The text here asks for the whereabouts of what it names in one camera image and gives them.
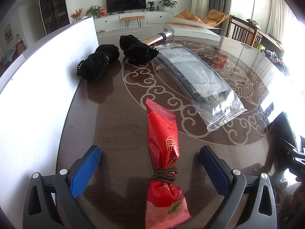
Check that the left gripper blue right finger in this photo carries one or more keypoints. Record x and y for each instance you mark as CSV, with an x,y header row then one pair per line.
x,y
259,210

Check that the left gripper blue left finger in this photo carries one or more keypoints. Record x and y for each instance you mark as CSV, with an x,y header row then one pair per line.
x,y
40,210

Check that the red snack packet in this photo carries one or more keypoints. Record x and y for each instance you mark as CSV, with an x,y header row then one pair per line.
x,y
166,206

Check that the clear bag dark cloth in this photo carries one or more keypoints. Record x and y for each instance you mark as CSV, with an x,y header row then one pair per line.
x,y
211,96

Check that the black velvet scrunchie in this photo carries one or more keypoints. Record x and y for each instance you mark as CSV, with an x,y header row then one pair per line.
x,y
96,63
137,51

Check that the person's right hand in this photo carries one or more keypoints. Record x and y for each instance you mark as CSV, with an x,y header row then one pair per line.
x,y
298,195

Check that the large white box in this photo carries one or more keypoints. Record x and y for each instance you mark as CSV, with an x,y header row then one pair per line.
x,y
36,93

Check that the wooden dining chair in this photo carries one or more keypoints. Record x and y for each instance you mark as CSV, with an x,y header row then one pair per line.
x,y
242,31

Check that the orange lounge chair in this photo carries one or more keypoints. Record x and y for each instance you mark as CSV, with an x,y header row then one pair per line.
x,y
213,18

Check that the flat white gift box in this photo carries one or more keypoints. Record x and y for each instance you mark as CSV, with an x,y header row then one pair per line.
x,y
188,28

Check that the gold cosmetic tube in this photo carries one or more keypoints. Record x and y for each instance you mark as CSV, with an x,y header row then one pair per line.
x,y
161,37

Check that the red flower vase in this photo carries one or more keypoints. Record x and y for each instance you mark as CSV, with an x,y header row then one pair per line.
x,y
77,15

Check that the white tv cabinet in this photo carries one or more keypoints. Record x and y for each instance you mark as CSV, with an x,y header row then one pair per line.
x,y
152,19

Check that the green potted plant left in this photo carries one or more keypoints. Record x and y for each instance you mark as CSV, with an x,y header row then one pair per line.
x,y
93,11

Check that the green potted plant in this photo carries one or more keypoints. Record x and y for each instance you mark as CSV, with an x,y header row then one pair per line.
x,y
167,5
93,11

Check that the wooden bench stool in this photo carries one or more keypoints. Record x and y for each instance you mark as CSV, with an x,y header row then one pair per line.
x,y
138,19

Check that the green potted plant right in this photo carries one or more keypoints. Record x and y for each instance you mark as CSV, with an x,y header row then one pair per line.
x,y
167,5

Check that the dark display cabinet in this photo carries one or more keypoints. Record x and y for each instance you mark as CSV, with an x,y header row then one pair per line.
x,y
54,14

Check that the small potted plant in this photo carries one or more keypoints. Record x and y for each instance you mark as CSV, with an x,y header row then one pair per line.
x,y
151,5

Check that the black flat television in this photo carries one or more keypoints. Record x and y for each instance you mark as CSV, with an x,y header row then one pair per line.
x,y
114,6

